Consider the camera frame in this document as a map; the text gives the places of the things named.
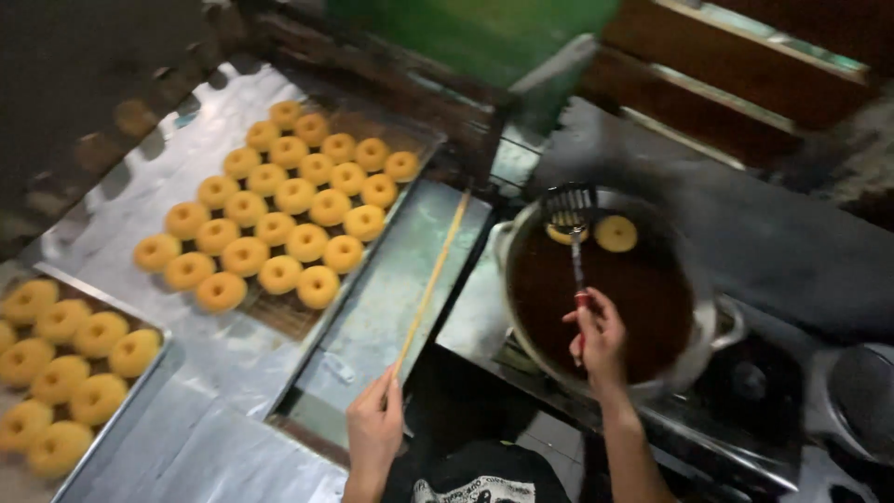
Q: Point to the person's left hand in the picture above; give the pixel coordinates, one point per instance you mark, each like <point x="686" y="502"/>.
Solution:
<point x="374" y="430"/>

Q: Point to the person's right hand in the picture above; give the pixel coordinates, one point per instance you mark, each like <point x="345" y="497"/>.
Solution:
<point x="604" y="342"/>

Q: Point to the person's left fingers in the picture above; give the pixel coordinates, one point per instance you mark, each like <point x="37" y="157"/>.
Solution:
<point x="383" y="395"/>

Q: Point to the person's right fingers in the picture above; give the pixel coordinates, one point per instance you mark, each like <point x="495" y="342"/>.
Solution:
<point x="585" y="323"/>

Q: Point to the long wooden stick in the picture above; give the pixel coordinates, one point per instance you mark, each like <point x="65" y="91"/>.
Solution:
<point x="431" y="279"/>

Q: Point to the large metal frying pan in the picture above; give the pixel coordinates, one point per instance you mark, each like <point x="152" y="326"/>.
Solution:
<point x="628" y="314"/>

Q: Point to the round doughnut frying in oil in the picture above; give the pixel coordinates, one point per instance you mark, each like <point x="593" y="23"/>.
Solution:
<point x="615" y="233"/>
<point x="559" y="236"/>

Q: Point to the empty flat metal tray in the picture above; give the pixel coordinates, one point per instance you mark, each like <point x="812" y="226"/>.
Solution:
<point x="391" y="293"/>

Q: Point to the wood-lined metal baking tray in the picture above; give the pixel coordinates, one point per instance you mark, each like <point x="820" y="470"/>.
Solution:
<point x="286" y="318"/>

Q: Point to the person's black printed shirt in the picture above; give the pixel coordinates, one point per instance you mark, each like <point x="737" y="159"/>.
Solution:
<point x="482" y="475"/>

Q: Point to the black gas stove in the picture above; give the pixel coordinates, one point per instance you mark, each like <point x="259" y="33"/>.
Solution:
<point x="740" y="405"/>

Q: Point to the large group of raw doughnuts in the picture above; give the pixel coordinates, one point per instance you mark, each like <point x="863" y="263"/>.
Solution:
<point x="279" y="209"/>

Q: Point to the metal tray with raised rim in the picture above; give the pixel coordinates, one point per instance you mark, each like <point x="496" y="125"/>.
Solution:
<point x="133" y="398"/>

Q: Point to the round black stove burner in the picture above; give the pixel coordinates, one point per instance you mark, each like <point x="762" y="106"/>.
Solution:
<point x="866" y="402"/>

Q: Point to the green box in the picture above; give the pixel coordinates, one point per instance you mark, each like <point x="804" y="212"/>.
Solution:
<point x="482" y="35"/>

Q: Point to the small group of raw doughnuts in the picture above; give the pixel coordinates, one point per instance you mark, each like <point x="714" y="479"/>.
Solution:
<point x="59" y="377"/>

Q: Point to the brown wooden frame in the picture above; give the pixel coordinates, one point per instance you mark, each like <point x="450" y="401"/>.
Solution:
<point x="726" y="77"/>

